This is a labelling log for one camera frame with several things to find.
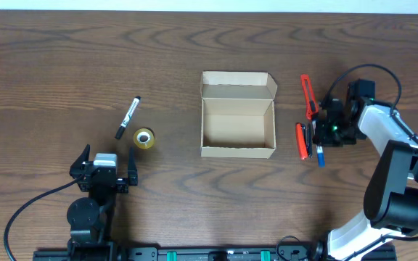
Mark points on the clear yellowish tape roll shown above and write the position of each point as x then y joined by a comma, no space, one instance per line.
144,138

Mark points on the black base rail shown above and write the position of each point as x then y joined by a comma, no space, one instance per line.
283,252

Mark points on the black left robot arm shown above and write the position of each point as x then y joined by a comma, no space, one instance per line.
90,217

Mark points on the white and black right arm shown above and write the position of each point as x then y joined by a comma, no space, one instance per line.
390,206

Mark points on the open brown cardboard box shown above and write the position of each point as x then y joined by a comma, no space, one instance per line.
238,114

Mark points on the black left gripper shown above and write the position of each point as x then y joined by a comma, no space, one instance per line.
80,167

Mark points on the black and white marker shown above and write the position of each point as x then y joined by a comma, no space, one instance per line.
128,117

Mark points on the blue capped marker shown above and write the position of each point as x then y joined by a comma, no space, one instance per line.
319,148

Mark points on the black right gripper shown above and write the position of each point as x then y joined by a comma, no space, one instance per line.
318,138

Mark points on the orange utility knife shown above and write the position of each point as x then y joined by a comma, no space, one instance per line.
312,108

